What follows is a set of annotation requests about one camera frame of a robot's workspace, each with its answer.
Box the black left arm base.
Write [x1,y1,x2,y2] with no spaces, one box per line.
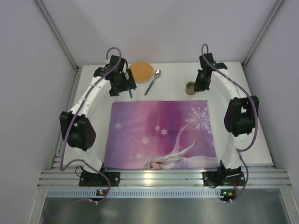
[75,166,121,187]

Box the aluminium frame post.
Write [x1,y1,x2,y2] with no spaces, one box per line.
[241,0,285,69]
[34,0,81,70]

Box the small grey cup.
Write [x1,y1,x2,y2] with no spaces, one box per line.
[185,82,196,96]

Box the purple Frozen placemat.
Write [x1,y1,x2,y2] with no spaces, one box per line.
[104,100,219,170]

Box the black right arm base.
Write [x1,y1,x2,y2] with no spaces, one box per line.
[202,161,245,188]

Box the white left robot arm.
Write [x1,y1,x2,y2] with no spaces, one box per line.
[59,55,136,173]

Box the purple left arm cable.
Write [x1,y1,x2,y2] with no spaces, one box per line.
[60,47,124,203]

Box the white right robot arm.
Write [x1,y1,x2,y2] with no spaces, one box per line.
[195,53,259,169]

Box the right aluminium frame post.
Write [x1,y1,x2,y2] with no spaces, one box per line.
[241,0,285,69]

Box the round wooden plate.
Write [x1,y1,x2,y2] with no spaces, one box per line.
[129,61,154,83]

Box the aluminium mounting rail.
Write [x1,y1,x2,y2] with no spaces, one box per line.
[37,166,291,188]

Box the spoon with teal handle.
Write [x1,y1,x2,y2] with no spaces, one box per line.
[144,69,161,96]

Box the left aluminium frame post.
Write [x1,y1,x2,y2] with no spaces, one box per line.
[34,0,81,70]

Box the white slotted cable duct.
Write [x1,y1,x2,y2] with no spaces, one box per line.
[47,188,236,198]

